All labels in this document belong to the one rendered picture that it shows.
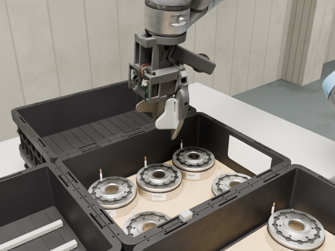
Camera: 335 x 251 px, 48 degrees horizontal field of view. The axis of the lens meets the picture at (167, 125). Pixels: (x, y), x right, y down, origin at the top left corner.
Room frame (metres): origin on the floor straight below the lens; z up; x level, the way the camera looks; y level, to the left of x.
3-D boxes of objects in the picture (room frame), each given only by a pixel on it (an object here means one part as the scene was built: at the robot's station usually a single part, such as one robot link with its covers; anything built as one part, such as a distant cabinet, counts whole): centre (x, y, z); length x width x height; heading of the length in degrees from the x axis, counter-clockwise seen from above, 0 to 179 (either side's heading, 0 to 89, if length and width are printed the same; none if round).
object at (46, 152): (0.90, 0.17, 0.92); 0.40 x 0.30 x 0.02; 126
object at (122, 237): (0.65, -0.01, 0.92); 0.40 x 0.30 x 0.02; 126
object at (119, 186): (0.64, 0.12, 0.86); 0.05 x 0.05 x 0.01
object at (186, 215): (0.48, -0.03, 0.94); 0.02 x 0.01 x 0.01; 126
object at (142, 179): (0.70, 0.02, 0.86); 0.10 x 0.10 x 0.01
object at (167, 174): (0.70, 0.02, 0.86); 0.05 x 0.05 x 0.01
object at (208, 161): (0.77, -0.06, 0.86); 0.10 x 0.10 x 0.01
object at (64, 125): (0.90, 0.17, 0.87); 0.40 x 0.30 x 0.11; 126
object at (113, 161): (0.65, -0.01, 0.87); 0.40 x 0.30 x 0.11; 126
